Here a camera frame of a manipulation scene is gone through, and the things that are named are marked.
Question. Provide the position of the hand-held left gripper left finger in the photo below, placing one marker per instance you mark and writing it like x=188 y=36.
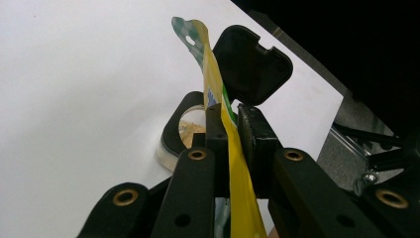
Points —
x=219 y=152

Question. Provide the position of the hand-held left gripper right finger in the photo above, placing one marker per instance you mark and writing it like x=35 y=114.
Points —
x=261 y=148

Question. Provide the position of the yellow spout pouch green checks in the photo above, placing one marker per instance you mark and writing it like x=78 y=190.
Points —
x=242 y=185

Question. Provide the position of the clear jar with black lid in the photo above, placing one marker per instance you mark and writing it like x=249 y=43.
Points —
x=251 y=66

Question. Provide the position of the long metal floor rail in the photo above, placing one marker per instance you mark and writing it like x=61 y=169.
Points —
x=346 y=142

